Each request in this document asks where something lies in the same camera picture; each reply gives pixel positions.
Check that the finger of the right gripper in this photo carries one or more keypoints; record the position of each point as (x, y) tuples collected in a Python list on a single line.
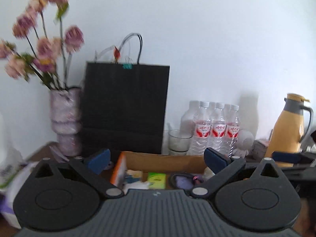
[(294, 158)]

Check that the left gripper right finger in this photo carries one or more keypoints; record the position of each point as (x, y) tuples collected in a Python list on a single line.
[(225, 170)]

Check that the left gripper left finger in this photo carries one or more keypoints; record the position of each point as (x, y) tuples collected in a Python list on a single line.
[(91, 167)]

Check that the clear glass cup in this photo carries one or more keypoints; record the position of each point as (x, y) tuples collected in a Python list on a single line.
[(178, 141)]

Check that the red cardboard box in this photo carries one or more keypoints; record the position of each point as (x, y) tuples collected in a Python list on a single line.
[(146, 162)]

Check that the yellow thermos jug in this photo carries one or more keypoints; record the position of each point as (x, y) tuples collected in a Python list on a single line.
[(292, 127)]

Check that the purple knitted cloth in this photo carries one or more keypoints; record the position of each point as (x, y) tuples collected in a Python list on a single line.
[(182, 182)]

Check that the white plastic jug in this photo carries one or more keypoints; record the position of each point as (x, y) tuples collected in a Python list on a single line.
[(11, 159)]

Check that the left water bottle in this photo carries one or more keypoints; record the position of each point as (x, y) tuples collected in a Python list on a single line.
[(202, 130)]

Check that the white astronaut figurine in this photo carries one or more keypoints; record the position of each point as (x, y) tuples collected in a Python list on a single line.
[(244, 143)]

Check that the green small packet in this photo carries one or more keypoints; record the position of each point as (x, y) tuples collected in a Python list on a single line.
[(156, 180)]

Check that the purple tissue pack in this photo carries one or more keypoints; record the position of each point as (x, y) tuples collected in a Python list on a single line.
[(11, 192)]

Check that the black paper bag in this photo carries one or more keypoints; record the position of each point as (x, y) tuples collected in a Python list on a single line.
[(123, 105)]

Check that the right water bottle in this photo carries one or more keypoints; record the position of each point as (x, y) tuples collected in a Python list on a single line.
[(232, 128)]

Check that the dried rose bouquet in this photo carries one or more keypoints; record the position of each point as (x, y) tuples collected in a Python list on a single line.
[(50, 56)]

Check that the water bottle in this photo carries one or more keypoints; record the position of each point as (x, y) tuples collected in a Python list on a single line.
[(218, 123), (232, 128), (202, 130)]

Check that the middle water bottle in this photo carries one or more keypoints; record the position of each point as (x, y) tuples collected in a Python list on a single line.
[(218, 123)]

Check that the large frosted plastic bottle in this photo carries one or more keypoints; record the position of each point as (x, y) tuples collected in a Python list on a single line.
[(187, 120)]

